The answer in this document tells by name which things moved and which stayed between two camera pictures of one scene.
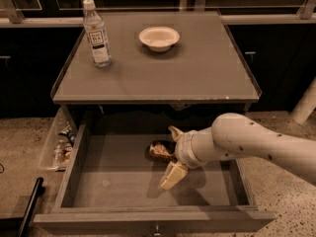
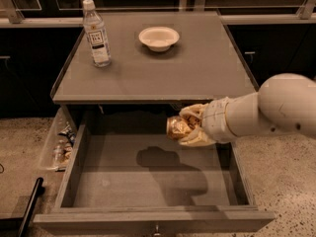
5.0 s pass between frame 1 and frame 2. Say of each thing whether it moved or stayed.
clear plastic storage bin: stayed
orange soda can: moved
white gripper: moved
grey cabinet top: stayed
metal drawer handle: stayed
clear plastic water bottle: stayed
